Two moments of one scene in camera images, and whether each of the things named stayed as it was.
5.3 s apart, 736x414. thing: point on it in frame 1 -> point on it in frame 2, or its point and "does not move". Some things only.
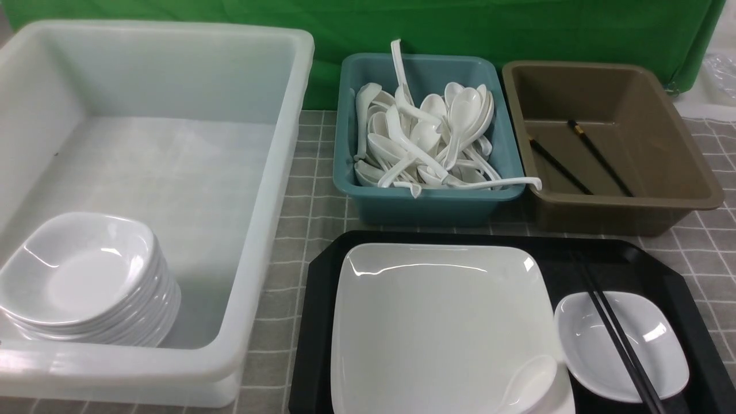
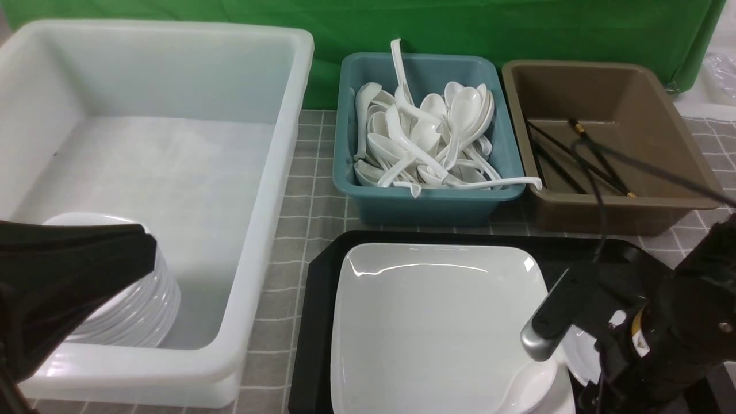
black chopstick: x=648 y=403 -> x=604 y=177
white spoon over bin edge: x=461 y=186 does not move
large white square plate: x=440 y=329 does not move
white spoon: x=531 y=381 does not move
